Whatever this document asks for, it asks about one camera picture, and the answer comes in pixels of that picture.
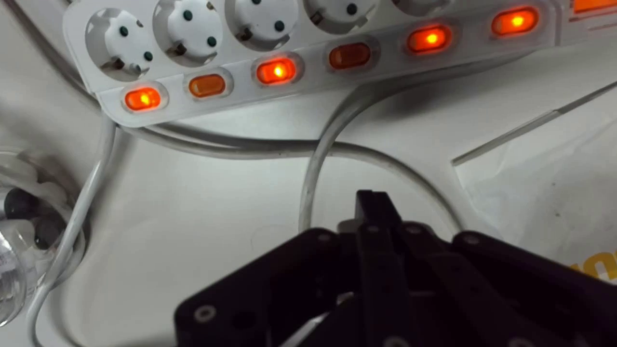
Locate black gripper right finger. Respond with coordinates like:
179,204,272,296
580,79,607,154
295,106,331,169
376,188,617,347

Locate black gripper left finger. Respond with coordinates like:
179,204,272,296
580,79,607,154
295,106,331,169
173,187,382,347

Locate clear plastic bag yellow label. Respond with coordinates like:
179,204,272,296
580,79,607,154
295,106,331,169
451,81,617,285

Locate white multi-socket power strip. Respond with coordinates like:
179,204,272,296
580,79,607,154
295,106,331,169
60,0,617,131

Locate white power strip cable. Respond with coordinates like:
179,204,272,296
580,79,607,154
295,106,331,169
0,0,536,347

